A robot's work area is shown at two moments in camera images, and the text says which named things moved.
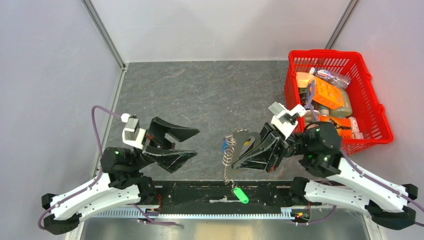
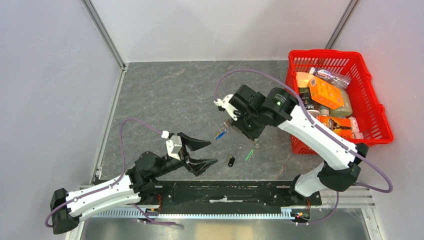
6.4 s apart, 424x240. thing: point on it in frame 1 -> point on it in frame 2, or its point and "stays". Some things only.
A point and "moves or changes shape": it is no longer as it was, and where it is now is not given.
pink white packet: x=356 y=133 stays
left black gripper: x=159 y=147 -> x=198 y=166
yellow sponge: x=303 y=78 stays
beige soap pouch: x=345 y=111 stays
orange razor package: x=343 y=124 stays
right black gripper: x=265 y=152 -> x=252 y=135
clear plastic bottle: x=339 y=80 stays
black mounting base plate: x=274 y=194 stays
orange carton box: x=326 y=94 stays
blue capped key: x=224 y=145 -> x=220 y=134
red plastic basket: x=372 y=117 stays
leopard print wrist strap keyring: x=229 y=146 -> x=227 y=125
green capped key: x=241 y=195 moves or changes shape
